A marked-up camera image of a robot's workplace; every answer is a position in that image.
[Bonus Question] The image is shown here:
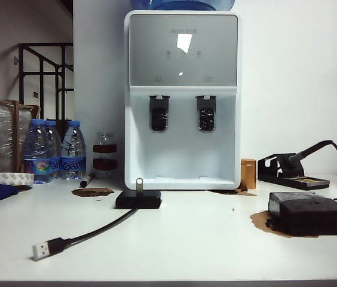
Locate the black sponge block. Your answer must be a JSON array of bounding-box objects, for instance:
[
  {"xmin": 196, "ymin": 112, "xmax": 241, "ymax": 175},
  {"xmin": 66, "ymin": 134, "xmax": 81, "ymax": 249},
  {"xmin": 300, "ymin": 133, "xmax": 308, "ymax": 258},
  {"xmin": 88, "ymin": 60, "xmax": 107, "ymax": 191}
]
[{"xmin": 268, "ymin": 191, "xmax": 337, "ymax": 237}]

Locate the black USB hub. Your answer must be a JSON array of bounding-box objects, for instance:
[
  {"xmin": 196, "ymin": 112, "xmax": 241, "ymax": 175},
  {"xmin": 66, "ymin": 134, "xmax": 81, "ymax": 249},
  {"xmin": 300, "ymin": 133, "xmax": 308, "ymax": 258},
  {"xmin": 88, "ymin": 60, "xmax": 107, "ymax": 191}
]
[{"xmin": 114, "ymin": 190, "xmax": 162, "ymax": 209}]

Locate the white AUX water dispenser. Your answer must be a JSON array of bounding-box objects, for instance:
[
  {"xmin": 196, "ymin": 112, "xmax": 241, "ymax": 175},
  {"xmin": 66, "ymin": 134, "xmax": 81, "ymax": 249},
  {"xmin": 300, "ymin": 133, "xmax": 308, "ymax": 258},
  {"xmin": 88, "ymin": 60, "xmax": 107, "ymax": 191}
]
[{"xmin": 124, "ymin": 10, "xmax": 243, "ymax": 191}]

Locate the dark grey dispenser tap paddle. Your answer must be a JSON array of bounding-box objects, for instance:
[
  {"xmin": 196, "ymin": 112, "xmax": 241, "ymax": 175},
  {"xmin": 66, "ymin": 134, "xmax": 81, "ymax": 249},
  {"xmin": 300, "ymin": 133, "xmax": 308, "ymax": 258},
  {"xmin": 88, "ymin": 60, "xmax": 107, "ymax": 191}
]
[
  {"xmin": 148, "ymin": 94, "xmax": 170, "ymax": 132},
  {"xmin": 195, "ymin": 94, "xmax": 217, "ymax": 133}
]

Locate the clear bottle with red bands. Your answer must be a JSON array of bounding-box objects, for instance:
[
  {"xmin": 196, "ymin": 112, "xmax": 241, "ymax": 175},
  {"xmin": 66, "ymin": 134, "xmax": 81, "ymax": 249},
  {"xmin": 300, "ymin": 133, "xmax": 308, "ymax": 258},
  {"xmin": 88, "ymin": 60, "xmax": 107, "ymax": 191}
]
[{"xmin": 92, "ymin": 131, "xmax": 118, "ymax": 178}]

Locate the gold metal cylinder can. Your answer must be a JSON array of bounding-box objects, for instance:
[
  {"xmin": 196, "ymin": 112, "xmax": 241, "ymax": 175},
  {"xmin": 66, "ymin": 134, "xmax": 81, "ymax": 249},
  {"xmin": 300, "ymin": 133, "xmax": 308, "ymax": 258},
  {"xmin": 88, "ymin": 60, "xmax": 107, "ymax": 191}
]
[{"xmin": 240, "ymin": 158, "xmax": 257, "ymax": 190}]

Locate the black marker pen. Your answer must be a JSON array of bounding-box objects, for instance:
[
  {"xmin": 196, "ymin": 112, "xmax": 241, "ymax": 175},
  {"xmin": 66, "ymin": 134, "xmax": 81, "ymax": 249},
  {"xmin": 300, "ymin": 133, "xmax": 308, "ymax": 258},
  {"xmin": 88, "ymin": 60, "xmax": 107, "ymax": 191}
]
[{"xmin": 79, "ymin": 172, "xmax": 95, "ymax": 188}]

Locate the clear water bottle blue cap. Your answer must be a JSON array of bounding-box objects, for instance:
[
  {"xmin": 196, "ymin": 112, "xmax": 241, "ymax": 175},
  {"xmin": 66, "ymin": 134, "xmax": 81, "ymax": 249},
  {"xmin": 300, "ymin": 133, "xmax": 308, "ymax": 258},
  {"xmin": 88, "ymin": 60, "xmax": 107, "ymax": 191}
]
[
  {"xmin": 60, "ymin": 120, "xmax": 86, "ymax": 180},
  {"xmin": 44, "ymin": 120, "xmax": 63, "ymax": 179},
  {"xmin": 23, "ymin": 118, "xmax": 53, "ymax": 184}
]

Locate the black soldering iron stand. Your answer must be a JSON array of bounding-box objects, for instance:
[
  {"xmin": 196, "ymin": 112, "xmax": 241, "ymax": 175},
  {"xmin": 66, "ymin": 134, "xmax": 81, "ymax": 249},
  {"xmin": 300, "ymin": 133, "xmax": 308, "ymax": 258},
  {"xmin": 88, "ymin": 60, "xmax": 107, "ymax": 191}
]
[{"xmin": 257, "ymin": 152, "xmax": 330, "ymax": 191}]

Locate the brown worn table patch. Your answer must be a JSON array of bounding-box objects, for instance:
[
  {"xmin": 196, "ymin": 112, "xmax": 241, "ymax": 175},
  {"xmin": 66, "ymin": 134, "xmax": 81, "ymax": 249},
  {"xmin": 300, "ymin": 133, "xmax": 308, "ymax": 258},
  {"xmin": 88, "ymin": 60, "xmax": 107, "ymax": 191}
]
[{"xmin": 250, "ymin": 210, "xmax": 293, "ymax": 239}]

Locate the black soldering iron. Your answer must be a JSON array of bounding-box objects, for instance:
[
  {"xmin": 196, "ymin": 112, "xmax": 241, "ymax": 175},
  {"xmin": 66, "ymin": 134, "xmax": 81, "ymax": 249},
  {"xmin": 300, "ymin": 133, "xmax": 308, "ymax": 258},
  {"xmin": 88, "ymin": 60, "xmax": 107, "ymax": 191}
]
[{"xmin": 284, "ymin": 139, "xmax": 336, "ymax": 168}]

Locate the blue water jug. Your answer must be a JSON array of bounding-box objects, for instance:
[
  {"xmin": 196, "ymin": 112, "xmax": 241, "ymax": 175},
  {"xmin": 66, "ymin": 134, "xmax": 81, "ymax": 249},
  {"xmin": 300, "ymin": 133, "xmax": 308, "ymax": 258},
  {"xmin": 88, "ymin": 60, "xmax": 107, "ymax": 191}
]
[{"xmin": 130, "ymin": 0, "xmax": 236, "ymax": 11}]

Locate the black stair railing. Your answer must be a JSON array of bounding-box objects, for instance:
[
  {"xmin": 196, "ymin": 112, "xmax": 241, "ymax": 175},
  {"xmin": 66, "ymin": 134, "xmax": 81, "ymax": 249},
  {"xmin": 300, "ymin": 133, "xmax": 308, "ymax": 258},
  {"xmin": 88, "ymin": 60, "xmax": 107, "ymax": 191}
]
[{"xmin": 17, "ymin": 42, "xmax": 73, "ymax": 120}]

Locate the white tape roll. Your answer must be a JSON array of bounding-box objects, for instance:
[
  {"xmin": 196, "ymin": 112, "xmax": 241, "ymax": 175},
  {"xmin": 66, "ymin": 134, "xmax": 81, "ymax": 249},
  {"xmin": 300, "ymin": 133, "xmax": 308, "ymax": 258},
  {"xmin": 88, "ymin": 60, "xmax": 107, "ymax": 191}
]
[{"xmin": 0, "ymin": 172, "xmax": 35, "ymax": 185}]

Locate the black USB hub cable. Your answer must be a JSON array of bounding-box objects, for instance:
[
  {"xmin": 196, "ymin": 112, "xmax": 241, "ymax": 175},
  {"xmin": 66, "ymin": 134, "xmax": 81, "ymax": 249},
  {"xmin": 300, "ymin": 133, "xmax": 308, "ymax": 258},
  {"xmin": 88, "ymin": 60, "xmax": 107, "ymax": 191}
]
[{"xmin": 31, "ymin": 207, "xmax": 139, "ymax": 261}]

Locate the wooden frame with plastic wrap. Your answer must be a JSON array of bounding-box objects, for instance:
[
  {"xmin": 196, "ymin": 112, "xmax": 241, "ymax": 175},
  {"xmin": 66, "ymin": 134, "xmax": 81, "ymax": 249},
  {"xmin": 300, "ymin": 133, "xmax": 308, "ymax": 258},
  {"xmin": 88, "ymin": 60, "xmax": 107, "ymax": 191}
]
[{"xmin": 0, "ymin": 93, "xmax": 40, "ymax": 173}]

